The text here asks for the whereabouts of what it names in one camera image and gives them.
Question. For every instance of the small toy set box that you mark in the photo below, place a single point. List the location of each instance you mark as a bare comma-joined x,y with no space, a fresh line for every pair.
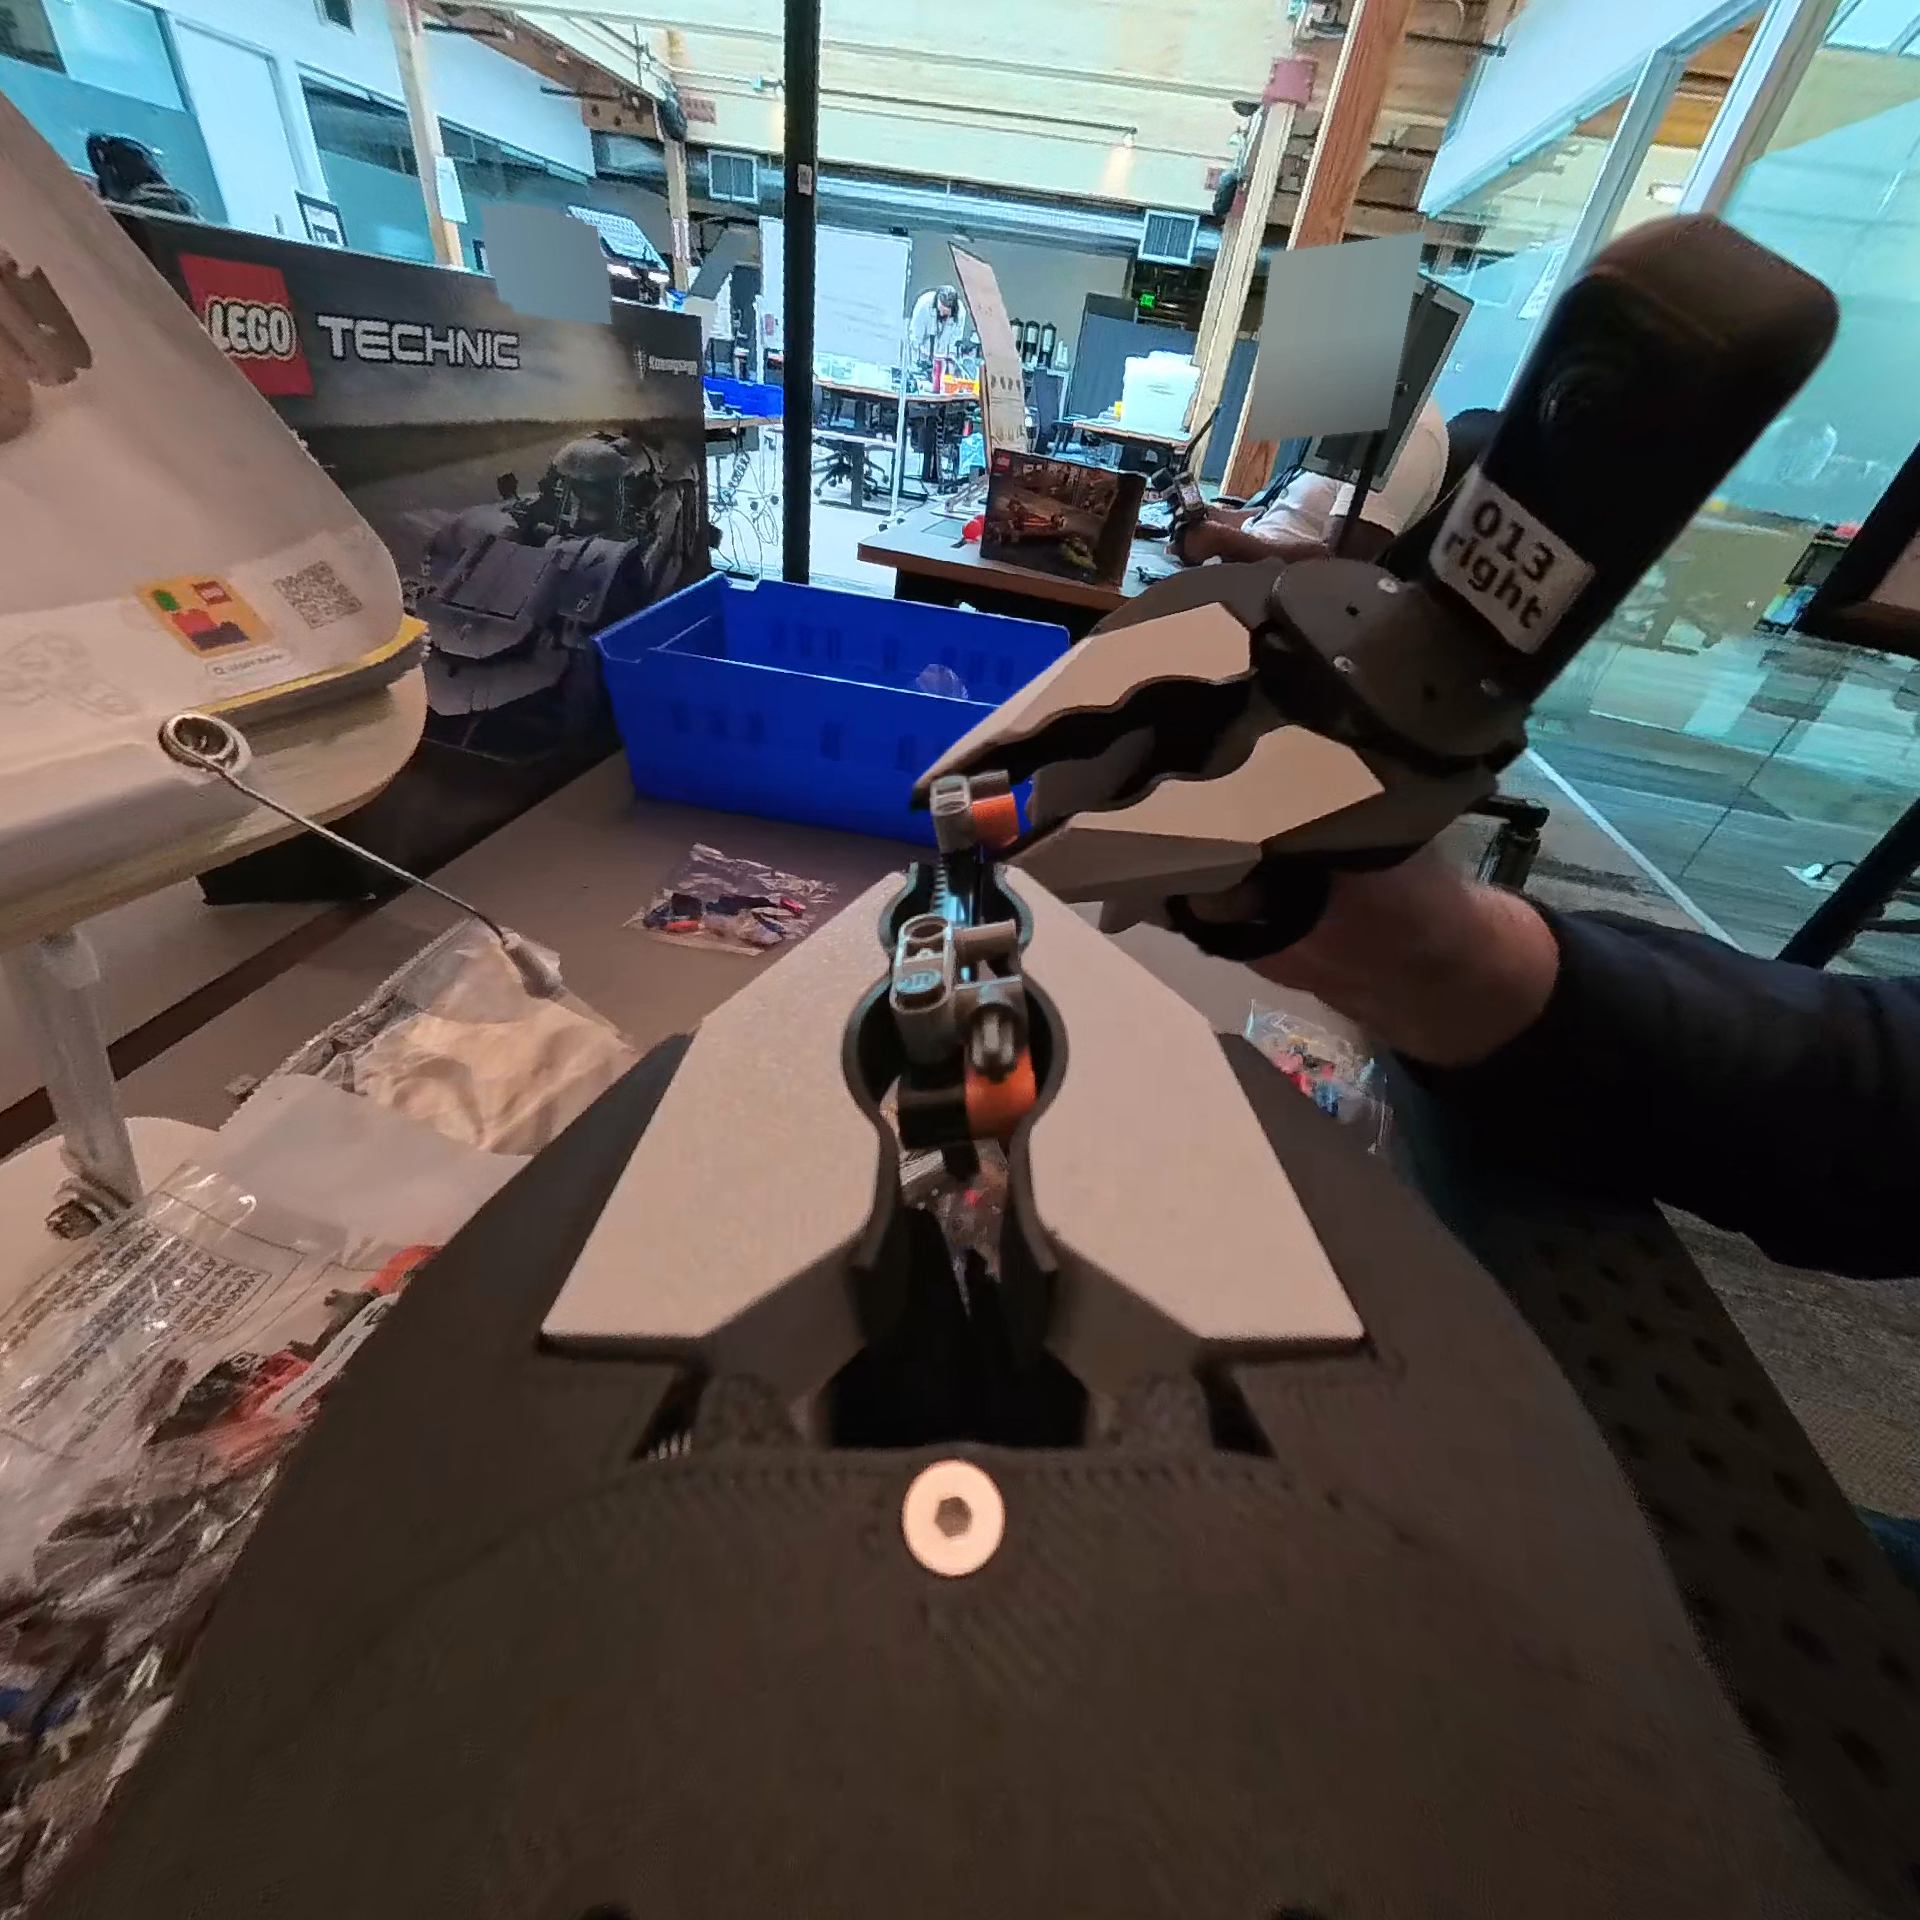
1065,516

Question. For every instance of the white slotted stand leg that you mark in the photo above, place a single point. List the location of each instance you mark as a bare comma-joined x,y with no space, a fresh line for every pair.
76,1049

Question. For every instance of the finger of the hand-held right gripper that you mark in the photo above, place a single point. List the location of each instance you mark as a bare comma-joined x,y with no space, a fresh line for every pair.
1231,810
1108,668

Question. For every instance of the background wooden desk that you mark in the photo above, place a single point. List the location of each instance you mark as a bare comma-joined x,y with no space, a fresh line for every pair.
929,559

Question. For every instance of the toy car set box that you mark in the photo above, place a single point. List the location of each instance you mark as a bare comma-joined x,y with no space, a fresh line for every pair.
525,450

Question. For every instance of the small clear parts bag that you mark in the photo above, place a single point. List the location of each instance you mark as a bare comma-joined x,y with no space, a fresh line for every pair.
726,906

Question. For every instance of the clear bag of mixed parts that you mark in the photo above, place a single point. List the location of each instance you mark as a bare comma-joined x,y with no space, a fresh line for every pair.
1320,1064

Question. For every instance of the crumpled clear plastic bag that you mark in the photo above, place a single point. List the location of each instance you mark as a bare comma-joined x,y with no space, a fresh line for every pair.
480,1049

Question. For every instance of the black gear rack assembly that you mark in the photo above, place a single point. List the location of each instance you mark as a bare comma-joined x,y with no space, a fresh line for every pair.
936,988

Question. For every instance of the black sign stand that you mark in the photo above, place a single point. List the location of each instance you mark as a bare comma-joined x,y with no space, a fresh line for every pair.
1862,885

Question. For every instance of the wooden post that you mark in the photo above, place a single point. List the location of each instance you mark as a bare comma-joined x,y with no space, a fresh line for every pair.
1349,138

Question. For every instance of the office chair base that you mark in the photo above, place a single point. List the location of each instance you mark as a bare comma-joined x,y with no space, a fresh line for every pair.
1508,840

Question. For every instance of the black vertical pole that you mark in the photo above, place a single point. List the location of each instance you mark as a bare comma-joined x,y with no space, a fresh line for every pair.
803,298

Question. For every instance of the black perforated board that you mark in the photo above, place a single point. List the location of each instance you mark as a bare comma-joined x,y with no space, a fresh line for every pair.
1727,1503

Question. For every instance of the person's right hand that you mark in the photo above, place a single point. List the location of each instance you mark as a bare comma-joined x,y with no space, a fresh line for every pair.
1426,961

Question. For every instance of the blue plastic bin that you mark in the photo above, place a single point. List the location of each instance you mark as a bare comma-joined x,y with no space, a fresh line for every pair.
779,719

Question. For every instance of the clear parts bag white label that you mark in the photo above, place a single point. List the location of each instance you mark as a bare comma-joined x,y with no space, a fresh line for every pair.
150,1307

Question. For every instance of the clear bag of dark parts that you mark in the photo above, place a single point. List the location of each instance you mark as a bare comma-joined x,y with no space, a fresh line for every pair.
76,1622

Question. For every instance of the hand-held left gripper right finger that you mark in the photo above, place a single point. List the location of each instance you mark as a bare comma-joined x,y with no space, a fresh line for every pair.
1184,1199

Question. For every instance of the whiteboard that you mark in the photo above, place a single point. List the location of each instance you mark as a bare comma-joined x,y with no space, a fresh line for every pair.
853,287

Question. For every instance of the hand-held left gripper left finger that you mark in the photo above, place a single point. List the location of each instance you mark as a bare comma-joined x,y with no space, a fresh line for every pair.
718,1199

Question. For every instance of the instruction booklet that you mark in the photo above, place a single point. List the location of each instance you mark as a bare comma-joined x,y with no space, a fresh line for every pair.
150,492

